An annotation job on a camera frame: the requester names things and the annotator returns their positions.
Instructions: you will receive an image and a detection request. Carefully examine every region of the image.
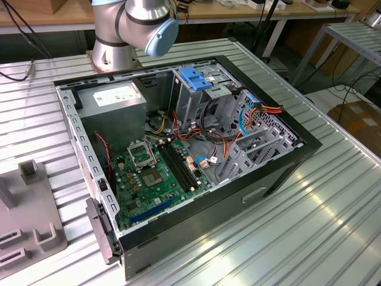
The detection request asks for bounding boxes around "black open PC case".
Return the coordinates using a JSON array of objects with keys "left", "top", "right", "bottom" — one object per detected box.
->
[{"left": 52, "top": 55, "right": 324, "bottom": 282}]

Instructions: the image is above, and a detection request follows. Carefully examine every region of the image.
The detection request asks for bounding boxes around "blue drive bay latch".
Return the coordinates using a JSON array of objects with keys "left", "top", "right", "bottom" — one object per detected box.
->
[{"left": 180, "top": 67, "right": 213, "bottom": 92}]

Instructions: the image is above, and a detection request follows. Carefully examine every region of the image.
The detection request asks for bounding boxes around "expansion card retention latch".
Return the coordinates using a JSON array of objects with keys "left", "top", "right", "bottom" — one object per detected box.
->
[{"left": 85, "top": 197, "right": 123, "bottom": 265}]

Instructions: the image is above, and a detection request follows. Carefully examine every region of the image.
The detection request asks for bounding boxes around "black RAM slot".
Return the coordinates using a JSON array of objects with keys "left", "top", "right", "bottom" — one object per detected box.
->
[
  {"left": 162, "top": 143, "right": 192, "bottom": 190},
  {"left": 158, "top": 144, "right": 189, "bottom": 192},
  {"left": 169, "top": 140, "right": 200, "bottom": 186},
  {"left": 165, "top": 142, "right": 196, "bottom": 188}
]

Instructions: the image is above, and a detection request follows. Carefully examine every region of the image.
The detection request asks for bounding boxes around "black cable with metal plug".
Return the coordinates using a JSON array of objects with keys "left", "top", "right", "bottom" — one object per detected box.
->
[{"left": 0, "top": 58, "right": 36, "bottom": 82}]

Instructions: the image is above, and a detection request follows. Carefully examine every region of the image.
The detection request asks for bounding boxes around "metal slat side table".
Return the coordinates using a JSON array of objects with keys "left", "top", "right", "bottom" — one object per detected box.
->
[{"left": 293, "top": 22, "right": 381, "bottom": 87}]

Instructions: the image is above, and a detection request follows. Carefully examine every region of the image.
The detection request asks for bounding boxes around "small cardboard box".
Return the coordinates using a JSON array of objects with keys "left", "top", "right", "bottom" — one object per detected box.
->
[{"left": 49, "top": 0, "right": 93, "bottom": 15}]

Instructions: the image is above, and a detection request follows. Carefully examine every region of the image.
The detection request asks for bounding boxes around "metal disk bay cage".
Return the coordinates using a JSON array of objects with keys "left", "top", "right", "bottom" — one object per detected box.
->
[{"left": 214, "top": 89, "right": 304, "bottom": 184}]

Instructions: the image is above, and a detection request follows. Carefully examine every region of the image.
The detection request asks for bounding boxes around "red black twisted fan wire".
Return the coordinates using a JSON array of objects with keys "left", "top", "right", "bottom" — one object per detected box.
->
[{"left": 94, "top": 132, "right": 113, "bottom": 182}]

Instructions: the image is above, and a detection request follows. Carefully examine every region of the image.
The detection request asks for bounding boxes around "large cardboard box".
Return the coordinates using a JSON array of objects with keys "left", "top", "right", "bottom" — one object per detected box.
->
[{"left": 326, "top": 100, "right": 381, "bottom": 151}]

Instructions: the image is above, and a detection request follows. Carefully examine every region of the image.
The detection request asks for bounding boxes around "blue expansion slot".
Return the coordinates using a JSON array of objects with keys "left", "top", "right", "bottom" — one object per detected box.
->
[{"left": 129, "top": 195, "right": 178, "bottom": 226}]

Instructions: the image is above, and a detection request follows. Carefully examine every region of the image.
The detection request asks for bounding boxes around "orange red power wire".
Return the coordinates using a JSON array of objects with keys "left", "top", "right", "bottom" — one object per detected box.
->
[{"left": 171, "top": 102, "right": 283, "bottom": 160}]

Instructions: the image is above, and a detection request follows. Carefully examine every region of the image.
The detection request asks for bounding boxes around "thin blue data wire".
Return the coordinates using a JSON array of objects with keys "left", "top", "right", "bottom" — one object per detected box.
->
[{"left": 239, "top": 94, "right": 262, "bottom": 137}]

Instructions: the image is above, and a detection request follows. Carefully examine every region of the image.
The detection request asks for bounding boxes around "grey parts rack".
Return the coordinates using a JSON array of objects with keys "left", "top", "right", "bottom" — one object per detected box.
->
[{"left": 0, "top": 159, "right": 68, "bottom": 268}]

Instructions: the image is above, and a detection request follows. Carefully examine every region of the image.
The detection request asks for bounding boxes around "metal socket cover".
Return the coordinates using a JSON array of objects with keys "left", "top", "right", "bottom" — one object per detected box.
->
[{"left": 127, "top": 142, "right": 157, "bottom": 172}]

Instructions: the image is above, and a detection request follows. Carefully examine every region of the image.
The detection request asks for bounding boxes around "wooden desk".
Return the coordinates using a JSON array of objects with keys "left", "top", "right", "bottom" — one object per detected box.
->
[{"left": 0, "top": 0, "right": 361, "bottom": 35}]

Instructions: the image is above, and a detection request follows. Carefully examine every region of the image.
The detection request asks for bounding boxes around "green motherboard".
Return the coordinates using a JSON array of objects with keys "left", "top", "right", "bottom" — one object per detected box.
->
[{"left": 111, "top": 135, "right": 214, "bottom": 230}]

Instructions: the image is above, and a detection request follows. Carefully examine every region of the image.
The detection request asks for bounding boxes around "yellow black wire bundle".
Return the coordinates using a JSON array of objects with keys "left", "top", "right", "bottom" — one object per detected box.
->
[{"left": 147, "top": 114, "right": 172, "bottom": 136}]

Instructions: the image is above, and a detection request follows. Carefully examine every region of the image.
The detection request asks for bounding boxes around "grey power supply unit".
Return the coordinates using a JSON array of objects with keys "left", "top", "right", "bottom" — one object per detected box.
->
[{"left": 76, "top": 80, "right": 148, "bottom": 153}]

